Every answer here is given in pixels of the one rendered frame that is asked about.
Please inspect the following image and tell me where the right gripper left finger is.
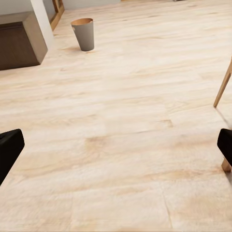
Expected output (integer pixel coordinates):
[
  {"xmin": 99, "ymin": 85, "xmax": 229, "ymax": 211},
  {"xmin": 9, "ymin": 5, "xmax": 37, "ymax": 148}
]
[{"xmin": 0, "ymin": 129, "xmax": 25, "ymax": 186}]

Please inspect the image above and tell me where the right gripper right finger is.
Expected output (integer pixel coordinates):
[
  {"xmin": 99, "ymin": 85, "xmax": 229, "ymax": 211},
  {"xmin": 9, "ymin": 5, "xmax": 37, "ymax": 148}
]
[{"xmin": 217, "ymin": 128, "xmax": 232, "ymax": 165}]

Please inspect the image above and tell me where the trash can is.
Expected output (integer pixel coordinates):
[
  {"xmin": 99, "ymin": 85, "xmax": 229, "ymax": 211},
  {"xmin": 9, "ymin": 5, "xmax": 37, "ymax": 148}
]
[{"xmin": 71, "ymin": 17, "xmax": 95, "ymax": 51}]

